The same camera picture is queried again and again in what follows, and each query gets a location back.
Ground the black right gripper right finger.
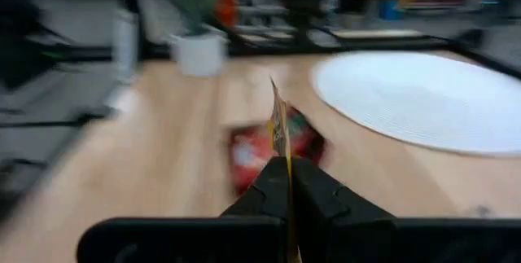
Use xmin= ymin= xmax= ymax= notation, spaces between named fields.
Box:
xmin=290 ymin=156 xmax=521 ymax=263

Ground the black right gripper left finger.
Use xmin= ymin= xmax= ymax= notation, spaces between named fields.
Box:
xmin=76 ymin=156 xmax=291 ymax=263

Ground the red strawberry tea bag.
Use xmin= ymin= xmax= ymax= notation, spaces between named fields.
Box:
xmin=230 ymin=107 xmax=326 ymax=195

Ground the orange mango tea bag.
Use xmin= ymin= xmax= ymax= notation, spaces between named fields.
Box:
xmin=266 ymin=77 xmax=303 ymax=263

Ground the white round plate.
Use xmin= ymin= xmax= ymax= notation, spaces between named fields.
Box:
xmin=311 ymin=50 xmax=521 ymax=157

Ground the white plant pot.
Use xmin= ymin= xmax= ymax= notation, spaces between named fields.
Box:
xmin=169 ymin=30 xmax=229 ymax=78

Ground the blue plastic bin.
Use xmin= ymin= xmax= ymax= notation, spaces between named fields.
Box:
xmin=377 ymin=0 xmax=405 ymax=22

